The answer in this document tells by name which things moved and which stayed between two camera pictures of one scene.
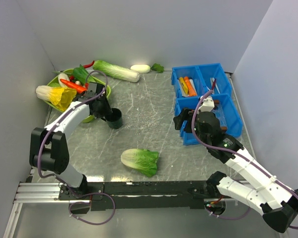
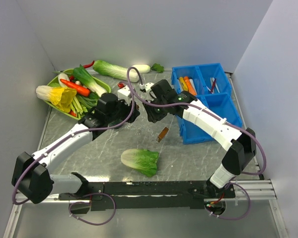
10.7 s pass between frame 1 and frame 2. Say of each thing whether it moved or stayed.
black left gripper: moved
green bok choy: stayed
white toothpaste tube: stayed
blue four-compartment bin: stayed
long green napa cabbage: stayed
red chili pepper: stayed
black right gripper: moved
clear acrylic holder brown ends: moved
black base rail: stayed
